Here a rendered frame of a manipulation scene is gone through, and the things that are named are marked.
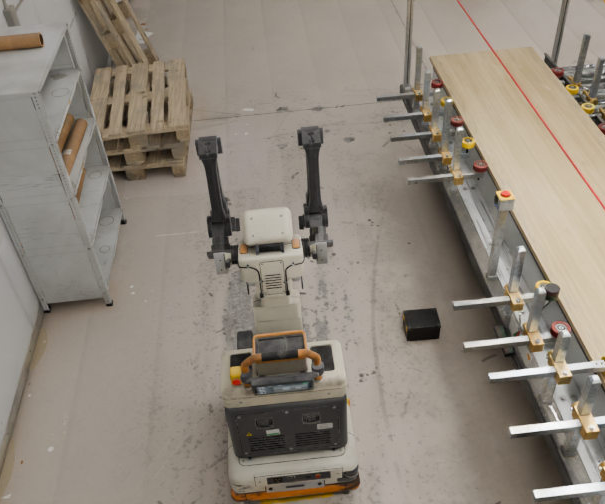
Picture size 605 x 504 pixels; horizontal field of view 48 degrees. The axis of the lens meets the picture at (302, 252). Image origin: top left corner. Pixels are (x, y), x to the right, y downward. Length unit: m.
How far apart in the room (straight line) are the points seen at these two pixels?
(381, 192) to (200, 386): 2.15
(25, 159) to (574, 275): 2.87
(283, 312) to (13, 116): 1.75
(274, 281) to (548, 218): 1.50
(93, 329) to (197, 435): 1.11
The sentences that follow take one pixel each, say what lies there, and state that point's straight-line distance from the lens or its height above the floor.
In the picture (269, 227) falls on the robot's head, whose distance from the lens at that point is 2.81.
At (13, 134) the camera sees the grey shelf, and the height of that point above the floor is 1.32.
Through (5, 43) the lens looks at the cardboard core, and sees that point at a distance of 4.25.
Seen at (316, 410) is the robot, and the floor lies 0.63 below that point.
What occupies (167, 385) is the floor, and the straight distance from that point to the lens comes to 4.05.
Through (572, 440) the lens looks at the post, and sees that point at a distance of 2.87.
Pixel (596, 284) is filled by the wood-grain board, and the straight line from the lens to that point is 3.34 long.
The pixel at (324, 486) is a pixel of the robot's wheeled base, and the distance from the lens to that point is 3.44.
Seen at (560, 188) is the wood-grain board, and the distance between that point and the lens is 3.88.
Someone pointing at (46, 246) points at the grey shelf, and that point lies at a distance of 4.33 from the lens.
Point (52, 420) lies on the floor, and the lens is 4.12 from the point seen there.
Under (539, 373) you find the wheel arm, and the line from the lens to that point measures 2.83.
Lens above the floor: 3.11
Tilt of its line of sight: 41 degrees down
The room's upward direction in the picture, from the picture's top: 4 degrees counter-clockwise
